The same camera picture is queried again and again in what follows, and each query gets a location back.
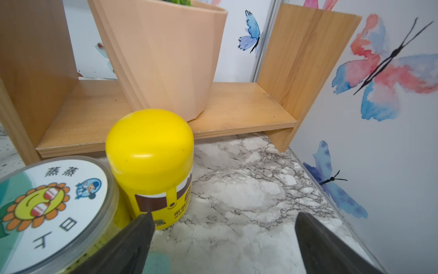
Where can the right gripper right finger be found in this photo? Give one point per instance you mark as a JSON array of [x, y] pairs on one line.
[[323, 252]]

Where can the green label round tin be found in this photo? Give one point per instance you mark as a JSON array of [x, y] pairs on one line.
[[57, 213]]

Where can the peach pot green plant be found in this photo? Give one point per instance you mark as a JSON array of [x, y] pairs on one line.
[[164, 54]]

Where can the yellow lidded jar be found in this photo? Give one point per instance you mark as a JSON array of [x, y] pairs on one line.
[[151, 154]]

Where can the wooden shelf stand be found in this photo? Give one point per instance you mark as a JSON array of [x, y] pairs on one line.
[[47, 111]]

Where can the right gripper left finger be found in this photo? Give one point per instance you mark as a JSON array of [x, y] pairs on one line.
[[126, 253]]

